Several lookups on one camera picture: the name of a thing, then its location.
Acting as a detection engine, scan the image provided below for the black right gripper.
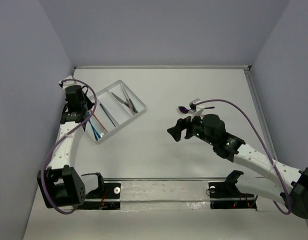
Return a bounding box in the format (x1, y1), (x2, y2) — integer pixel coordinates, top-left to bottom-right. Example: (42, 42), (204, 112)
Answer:
(166, 110), (216, 146)

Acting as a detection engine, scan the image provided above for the blue fork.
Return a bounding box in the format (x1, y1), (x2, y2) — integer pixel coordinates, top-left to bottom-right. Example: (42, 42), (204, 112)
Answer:
(87, 111), (102, 141)
(89, 122), (101, 141)

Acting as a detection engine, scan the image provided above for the orange chopstick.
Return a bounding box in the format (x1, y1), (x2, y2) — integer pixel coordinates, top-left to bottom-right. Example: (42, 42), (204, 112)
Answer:
(90, 110), (108, 133)

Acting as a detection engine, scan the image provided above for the dark grey chopstick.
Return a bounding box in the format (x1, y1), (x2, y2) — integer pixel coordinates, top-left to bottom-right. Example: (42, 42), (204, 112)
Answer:
(99, 103), (116, 127)

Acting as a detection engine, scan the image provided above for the pink handled knife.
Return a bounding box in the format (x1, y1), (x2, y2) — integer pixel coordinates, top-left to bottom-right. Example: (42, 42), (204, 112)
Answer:
(126, 98), (135, 112)

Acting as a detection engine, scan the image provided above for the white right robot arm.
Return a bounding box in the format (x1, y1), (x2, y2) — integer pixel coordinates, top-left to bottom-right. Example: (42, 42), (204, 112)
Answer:
(167, 114), (308, 219)

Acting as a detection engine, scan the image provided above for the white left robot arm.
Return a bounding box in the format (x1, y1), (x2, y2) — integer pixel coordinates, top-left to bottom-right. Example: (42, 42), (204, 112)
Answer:
(37, 79), (97, 215)

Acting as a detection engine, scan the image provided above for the purple spoon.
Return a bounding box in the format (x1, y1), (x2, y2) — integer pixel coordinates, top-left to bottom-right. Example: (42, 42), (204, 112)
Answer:
(178, 105), (215, 114)

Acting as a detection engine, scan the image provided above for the white cutlery tray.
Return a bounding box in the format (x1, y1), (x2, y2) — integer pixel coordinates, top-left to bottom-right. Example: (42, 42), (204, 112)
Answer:
(86, 80), (146, 144)

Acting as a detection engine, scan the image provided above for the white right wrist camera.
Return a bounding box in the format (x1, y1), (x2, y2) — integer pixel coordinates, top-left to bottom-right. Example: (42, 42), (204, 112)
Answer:
(190, 98), (206, 122)

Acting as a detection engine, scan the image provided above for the dark handled knife in tray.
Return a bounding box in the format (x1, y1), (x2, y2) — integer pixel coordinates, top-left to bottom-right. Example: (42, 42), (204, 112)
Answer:
(111, 92), (137, 114)

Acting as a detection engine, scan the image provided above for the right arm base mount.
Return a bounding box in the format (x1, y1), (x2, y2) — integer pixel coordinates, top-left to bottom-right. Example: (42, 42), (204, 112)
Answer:
(205, 170), (257, 210)

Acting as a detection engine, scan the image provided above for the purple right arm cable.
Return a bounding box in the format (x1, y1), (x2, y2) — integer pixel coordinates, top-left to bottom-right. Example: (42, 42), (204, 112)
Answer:
(193, 99), (293, 216)

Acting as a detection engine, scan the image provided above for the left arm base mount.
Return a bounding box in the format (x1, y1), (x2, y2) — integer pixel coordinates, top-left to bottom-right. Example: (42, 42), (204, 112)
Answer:
(77, 172), (122, 211)

